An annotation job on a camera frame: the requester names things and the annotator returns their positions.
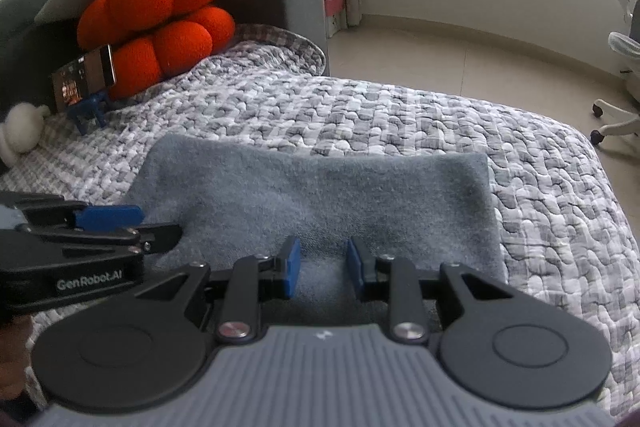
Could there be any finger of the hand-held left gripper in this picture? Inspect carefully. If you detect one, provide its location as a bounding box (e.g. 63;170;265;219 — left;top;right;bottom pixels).
135;223;183;256
72;205;144;232

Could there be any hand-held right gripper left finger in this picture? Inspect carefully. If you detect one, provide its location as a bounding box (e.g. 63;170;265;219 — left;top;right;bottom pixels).
136;237;302;343

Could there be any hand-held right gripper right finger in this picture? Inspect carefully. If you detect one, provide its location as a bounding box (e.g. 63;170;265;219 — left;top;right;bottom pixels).
347;236;511;343

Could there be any grey knit sweater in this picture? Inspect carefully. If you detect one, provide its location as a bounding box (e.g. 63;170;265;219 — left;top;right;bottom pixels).
122;133;503;308

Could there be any blue phone stand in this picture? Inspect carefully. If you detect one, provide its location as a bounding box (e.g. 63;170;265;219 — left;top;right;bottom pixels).
70;92;108;134

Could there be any white plush toy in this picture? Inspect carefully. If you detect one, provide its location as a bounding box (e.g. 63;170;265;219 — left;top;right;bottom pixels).
0;103;51;165

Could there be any smartphone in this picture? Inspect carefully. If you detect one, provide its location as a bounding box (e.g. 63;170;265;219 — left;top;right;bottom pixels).
50;44;118;114

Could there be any grey checkered quilted blanket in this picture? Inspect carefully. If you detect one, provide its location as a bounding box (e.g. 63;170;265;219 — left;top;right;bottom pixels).
0;23;628;413

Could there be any orange knot cushion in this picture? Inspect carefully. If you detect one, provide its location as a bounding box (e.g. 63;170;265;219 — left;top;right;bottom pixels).
77;0;237;100

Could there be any grey sofa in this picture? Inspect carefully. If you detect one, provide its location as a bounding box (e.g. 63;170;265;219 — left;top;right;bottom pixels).
0;0;331;118

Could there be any white office chair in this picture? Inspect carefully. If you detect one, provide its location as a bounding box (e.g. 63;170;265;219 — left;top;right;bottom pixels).
591;0;640;145

